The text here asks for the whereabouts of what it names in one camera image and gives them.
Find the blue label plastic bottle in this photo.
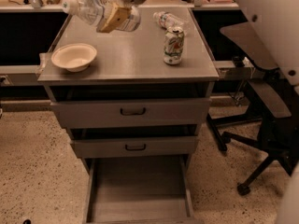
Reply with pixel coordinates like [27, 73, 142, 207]
[62, 0, 141, 33]

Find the middle grey drawer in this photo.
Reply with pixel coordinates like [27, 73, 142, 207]
[71, 124, 196, 159]

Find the black office chair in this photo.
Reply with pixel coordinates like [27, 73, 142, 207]
[206, 22, 298, 196]

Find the bottom grey drawer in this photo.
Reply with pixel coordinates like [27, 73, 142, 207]
[82, 155, 204, 224]

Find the green white soda can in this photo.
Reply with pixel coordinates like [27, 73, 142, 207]
[164, 26, 184, 65]

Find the grey drawer cabinet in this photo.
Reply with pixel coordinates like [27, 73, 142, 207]
[36, 7, 220, 173]

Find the grey drawer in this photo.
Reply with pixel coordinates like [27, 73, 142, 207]
[71, 124, 196, 159]
[82, 155, 204, 224]
[51, 83, 210, 129]

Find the white paper bowl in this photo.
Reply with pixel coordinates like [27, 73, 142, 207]
[51, 43, 97, 72]

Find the top grey drawer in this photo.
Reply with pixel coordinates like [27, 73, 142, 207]
[51, 83, 210, 129]

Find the clear plastic water bottle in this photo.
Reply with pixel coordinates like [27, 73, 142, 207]
[153, 11, 185, 31]

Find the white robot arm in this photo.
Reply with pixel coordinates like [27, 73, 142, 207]
[122, 0, 299, 224]

